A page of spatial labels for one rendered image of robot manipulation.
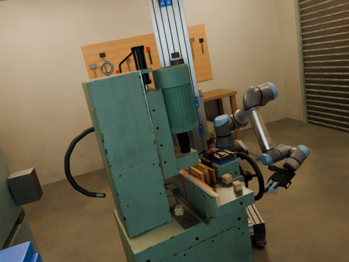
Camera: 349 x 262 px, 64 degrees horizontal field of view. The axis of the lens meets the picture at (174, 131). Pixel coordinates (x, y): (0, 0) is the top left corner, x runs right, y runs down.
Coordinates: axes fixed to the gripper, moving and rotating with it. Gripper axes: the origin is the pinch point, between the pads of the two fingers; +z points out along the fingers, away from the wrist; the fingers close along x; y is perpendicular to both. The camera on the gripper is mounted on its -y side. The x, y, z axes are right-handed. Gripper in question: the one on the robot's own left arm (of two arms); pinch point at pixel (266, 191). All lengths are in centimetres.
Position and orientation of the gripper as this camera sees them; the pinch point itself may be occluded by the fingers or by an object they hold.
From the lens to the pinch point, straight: 171.5
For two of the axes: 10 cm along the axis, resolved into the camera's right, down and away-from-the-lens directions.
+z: -6.8, 7.2, -1.6
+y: 6.3, 6.8, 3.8
